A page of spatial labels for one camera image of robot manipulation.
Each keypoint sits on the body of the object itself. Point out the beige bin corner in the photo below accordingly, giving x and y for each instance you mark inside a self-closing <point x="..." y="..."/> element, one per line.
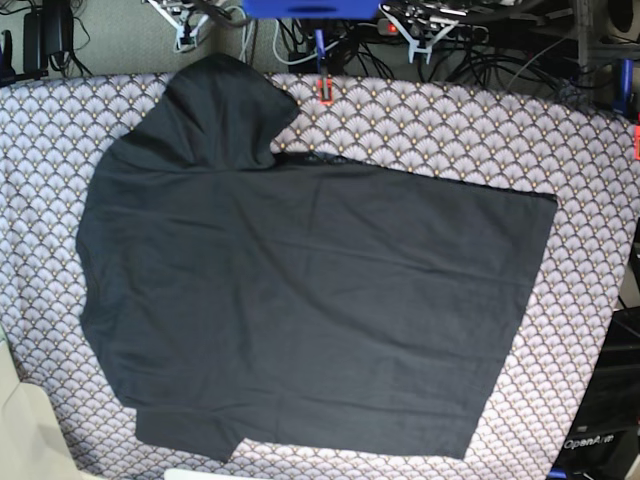
<point x="32" y="445"/>

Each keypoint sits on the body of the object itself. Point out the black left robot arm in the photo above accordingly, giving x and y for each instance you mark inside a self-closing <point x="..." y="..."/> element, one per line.
<point x="450" y="13"/>

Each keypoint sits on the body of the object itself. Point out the white power strip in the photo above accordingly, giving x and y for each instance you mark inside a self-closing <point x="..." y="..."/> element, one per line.
<point x="427" y="31"/>

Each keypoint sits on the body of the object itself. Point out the patterned fan-print tablecloth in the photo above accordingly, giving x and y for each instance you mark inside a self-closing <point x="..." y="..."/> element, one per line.
<point x="54" y="132"/>

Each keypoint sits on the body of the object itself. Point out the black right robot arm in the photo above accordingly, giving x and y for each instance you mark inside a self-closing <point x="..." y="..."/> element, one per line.
<point x="185" y="19"/>

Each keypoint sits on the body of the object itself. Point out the blue right edge clamp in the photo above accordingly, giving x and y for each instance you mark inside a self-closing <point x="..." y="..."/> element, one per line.
<point x="624" y="102"/>

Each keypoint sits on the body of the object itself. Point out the black OpenArm box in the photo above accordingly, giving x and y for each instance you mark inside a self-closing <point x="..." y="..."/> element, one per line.
<point x="603" y="442"/>

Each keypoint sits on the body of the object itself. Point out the blue plastic mount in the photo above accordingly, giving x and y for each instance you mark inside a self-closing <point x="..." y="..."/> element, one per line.
<point x="311" y="9"/>

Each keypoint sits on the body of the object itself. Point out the black T-shirt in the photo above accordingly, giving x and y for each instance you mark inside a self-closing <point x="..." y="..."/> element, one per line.
<point x="297" y="299"/>

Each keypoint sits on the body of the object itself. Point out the black power adapter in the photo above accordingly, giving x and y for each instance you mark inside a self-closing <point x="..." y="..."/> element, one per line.
<point x="48" y="34"/>

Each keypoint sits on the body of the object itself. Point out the orange and blue table clamp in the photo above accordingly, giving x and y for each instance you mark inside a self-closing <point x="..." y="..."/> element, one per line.
<point x="325" y="82"/>

